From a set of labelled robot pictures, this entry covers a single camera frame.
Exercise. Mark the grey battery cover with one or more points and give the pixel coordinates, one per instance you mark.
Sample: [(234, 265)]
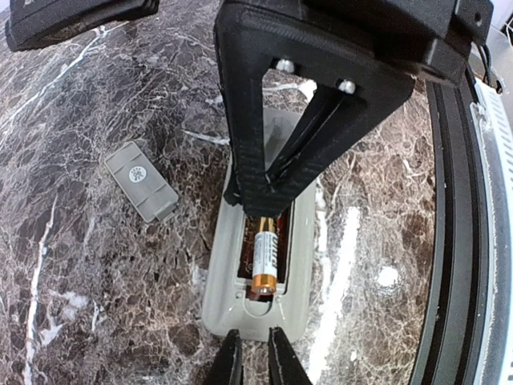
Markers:
[(150, 194)]

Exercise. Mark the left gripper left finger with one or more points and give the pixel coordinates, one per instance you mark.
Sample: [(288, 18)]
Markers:
[(227, 367)]

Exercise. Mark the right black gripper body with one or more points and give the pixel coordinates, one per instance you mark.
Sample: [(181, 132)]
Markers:
[(430, 39)]

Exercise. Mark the white slotted cable duct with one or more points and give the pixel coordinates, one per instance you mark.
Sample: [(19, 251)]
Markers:
[(494, 135)]

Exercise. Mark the white remote control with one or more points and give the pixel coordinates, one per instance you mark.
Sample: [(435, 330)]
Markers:
[(229, 302)]

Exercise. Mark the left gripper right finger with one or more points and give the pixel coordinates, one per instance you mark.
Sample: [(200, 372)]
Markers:
[(284, 366)]

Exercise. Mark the brown battery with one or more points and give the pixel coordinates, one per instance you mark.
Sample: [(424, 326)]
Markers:
[(264, 262)]

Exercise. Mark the black front rail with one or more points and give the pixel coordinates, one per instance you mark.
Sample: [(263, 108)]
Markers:
[(454, 325)]

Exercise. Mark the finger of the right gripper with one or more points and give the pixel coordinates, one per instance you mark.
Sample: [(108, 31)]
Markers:
[(233, 98), (355, 92)]

